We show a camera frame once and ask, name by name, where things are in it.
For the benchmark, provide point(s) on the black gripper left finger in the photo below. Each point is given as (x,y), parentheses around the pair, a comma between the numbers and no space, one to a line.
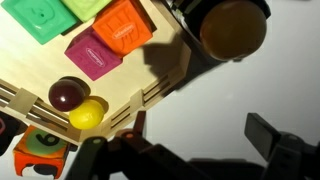
(133,160)

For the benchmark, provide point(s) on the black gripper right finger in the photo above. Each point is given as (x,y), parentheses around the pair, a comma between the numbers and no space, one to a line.
(290,156)

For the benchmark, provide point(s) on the dark red plum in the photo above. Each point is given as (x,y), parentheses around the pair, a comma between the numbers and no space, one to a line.
(66,95)

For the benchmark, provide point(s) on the wooden slatted tray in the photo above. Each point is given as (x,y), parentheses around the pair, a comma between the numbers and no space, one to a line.
(33,63)

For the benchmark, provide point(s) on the yellow lemon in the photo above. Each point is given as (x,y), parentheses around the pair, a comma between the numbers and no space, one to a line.
(86,115)

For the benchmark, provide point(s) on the orange number soft cube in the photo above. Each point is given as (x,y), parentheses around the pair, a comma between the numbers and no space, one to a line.
(41,148)

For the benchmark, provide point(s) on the magenta soft cube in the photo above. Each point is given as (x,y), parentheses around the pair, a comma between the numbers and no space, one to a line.
(91,58)

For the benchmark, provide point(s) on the light green soft cube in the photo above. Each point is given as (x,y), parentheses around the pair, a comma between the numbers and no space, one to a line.
(85,8)

